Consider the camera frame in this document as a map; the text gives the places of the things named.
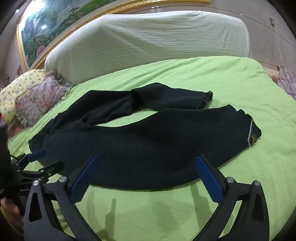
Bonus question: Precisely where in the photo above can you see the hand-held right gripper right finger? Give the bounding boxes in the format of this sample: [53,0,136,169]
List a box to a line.
[195,154,271,241]

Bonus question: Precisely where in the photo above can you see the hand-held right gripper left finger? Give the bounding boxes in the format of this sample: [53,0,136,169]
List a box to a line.
[23,155,100,241]

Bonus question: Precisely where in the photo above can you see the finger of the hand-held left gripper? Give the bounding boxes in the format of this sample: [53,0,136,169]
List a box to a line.
[20,161,65,184]
[17,149,47,165]

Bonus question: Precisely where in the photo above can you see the black pants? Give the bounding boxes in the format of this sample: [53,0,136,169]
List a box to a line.
[28,82,262,191]

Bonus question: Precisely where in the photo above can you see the person's left hand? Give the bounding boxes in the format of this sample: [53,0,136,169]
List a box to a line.
[0,197,21,215]

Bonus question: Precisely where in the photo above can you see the pink floral pillow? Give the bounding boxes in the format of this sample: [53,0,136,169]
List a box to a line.
[14,75,70,128]

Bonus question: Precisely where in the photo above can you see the yellow floral pillow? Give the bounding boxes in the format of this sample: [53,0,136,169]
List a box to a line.
[0,69,47,124]

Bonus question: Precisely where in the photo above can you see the green bed sheet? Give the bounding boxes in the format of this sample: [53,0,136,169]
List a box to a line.
[7,56,296,241]

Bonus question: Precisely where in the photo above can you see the plaid cloth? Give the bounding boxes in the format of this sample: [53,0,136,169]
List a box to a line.
[276,66,296,100]

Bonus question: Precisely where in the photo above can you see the gold framed landscape painting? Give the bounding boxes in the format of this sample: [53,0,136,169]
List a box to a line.
[16,0,211,70]

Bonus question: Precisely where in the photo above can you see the striped white headboard cover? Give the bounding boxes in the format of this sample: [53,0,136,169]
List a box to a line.
[44,10,253,86]

